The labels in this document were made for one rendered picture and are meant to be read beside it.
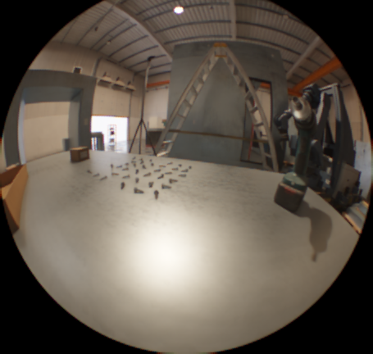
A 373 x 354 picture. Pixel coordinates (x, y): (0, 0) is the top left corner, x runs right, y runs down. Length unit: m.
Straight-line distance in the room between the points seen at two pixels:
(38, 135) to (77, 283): 9.24
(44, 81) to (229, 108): 2.79
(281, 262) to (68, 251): 0.26
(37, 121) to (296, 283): 9.55
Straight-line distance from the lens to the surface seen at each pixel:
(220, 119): 2.31
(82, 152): 0.67
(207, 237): 0.16
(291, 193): 0.28
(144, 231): 0.17
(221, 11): 8.49
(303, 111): 0.23
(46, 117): 9.45
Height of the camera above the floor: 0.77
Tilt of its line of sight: 17 degrees down
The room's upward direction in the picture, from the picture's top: 4 degrees clockwise
